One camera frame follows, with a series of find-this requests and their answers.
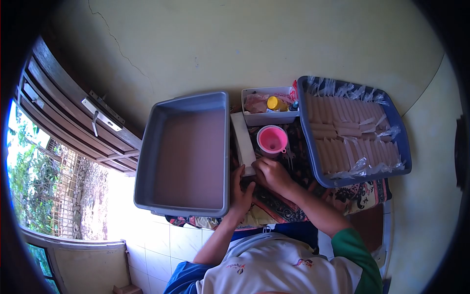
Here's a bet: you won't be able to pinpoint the person's left hand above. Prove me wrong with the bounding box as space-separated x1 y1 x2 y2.
228 164 256 218

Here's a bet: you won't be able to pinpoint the person's right hand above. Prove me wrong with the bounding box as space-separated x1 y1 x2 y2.
251 157 296 198

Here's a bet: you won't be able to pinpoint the person's left fingers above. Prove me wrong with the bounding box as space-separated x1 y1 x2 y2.
230 164 246 184

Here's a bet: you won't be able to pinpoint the person's right fingers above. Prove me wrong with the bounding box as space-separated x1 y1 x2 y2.
251 158 272 181

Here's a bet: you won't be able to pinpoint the white pack of plastic sleeves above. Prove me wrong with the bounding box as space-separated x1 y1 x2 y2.
230 112 257 177

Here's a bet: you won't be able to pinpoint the pink plastic funnel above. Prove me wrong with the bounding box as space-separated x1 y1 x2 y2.
256 125 289 155

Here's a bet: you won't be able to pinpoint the patterned batik cloth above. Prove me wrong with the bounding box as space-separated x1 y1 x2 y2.
165 107 393 231

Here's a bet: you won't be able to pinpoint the small white plastic box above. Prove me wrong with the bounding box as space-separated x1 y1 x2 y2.
241 86 300 127

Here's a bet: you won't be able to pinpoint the grey tub of pink liquid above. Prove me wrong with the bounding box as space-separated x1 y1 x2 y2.
134 91 230 218

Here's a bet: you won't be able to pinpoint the person's legs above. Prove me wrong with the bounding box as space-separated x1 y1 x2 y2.
231 221 320 252

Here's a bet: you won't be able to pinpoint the crumpled pink plastic bag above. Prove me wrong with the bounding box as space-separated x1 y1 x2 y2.
244 93 270 114

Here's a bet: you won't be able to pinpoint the yellow capped bottle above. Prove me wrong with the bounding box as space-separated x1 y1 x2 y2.
267 96 289 112

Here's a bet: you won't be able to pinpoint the person's body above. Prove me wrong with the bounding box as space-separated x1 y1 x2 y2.
163 228 383 294

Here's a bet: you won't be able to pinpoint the pile of filled plastic tubes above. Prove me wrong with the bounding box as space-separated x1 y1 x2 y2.
305 78 404 179

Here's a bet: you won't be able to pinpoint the blue plastic tub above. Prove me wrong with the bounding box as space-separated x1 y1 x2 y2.
297 76 412 189

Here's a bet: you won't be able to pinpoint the brown cardboard box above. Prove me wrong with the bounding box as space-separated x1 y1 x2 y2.
112 284 144 294

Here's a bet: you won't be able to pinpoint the brown wooden door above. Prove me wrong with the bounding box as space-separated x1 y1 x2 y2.
15 36 144 174

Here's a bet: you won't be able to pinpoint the metal door handle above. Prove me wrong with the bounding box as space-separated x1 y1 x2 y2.
81 97 123 137

